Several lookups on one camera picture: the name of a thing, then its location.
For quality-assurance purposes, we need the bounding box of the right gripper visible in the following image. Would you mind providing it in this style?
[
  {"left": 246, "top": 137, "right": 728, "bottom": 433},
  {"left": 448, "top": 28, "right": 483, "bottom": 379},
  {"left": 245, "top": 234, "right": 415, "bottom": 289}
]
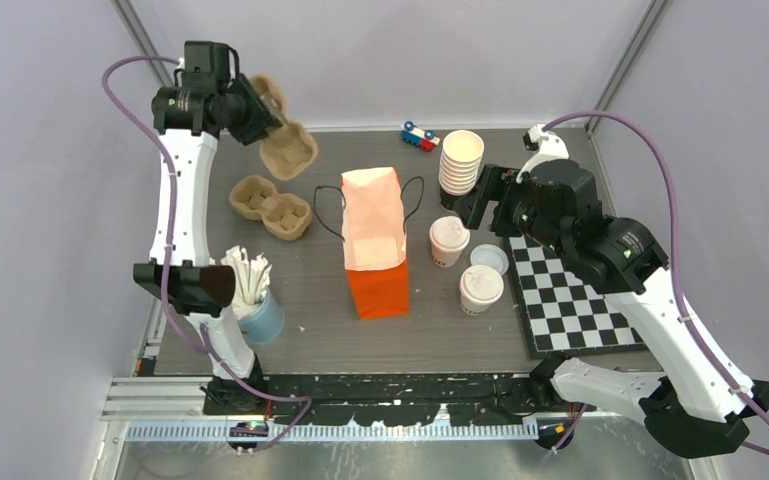
[{"left": 454, "top": 161, "right": 570, "bottom": 257}]

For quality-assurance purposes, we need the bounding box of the white plastic cup lid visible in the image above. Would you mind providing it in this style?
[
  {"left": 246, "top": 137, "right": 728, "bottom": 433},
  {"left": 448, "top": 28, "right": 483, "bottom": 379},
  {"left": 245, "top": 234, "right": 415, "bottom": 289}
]
[{"left": 429, "top": 216, "right": 471, "bottom": 251}]

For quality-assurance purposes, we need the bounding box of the white paper coffee cup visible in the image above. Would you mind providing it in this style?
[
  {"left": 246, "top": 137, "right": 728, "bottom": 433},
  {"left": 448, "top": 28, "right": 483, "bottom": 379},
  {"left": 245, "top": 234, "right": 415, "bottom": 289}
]
[{"left": 431, "top": 242, "right": 465, "bottom": 268}]

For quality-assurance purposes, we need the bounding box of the orange paper bag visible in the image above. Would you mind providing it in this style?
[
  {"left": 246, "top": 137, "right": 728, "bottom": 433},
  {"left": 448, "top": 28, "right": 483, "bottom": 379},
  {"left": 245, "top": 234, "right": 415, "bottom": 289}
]
[{"left": 311, "top": 167, "right": 425, "bottom": 320}]

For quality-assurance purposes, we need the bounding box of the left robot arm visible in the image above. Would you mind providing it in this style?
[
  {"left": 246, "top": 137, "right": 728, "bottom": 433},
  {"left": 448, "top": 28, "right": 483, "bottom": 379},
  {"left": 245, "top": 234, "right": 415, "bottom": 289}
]
[{"left": 133, "top": 41, "right": 281, "bottom": 414}]

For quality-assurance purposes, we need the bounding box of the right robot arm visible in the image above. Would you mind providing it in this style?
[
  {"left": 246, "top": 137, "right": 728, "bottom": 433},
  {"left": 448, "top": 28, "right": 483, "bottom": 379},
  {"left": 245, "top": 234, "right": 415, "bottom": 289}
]
[{"left": 454, "top": 160, "right": 769, "bottom": 459}]

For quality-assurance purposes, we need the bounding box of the stack of white paper cups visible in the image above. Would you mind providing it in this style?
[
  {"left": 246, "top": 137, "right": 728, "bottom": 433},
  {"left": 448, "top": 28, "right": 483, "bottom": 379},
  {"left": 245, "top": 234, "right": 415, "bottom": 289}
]
[{"left": 438, "top": 130, "right": 484, "bottom": 211}]

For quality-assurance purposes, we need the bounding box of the red blue toy car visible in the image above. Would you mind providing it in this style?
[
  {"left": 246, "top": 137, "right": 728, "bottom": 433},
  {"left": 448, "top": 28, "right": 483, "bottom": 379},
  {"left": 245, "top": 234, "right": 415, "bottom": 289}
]
[{"left": 400, "top": 121, "right": 440, "bottom": 152}]

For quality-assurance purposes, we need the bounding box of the cardboard cup carrier tray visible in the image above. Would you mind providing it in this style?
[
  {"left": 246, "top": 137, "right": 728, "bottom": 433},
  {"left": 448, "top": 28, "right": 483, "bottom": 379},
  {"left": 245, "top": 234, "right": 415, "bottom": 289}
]
[{"left": 228, "top": 175, "right": 313, "bottom": 242}]

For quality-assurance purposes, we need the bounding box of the black white checkerboard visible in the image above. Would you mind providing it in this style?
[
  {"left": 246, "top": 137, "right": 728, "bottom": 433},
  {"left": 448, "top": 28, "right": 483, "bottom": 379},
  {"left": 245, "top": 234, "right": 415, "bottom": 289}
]
[{"left": 501, "top": 237, "right": 646, "bottom": 359}]

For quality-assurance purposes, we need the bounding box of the crumpled white paper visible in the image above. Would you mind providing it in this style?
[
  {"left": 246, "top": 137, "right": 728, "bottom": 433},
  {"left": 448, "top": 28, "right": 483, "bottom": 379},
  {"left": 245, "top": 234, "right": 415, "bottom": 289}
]
[{"left": 220, "top": 246, "right": 272, "bottom": 320}]

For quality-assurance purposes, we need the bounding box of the blue plastic cup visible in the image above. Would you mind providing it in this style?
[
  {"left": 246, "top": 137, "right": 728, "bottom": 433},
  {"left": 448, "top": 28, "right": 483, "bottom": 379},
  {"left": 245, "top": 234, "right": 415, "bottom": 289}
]
[{"left": 238, "top": 289, "right": 285, "bottom": 345}]

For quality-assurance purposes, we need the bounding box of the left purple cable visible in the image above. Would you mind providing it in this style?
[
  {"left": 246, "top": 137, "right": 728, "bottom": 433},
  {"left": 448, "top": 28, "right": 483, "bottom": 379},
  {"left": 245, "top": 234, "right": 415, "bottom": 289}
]
[{"left": 100, "top": 55, "right": 312, "bottom": 452}]

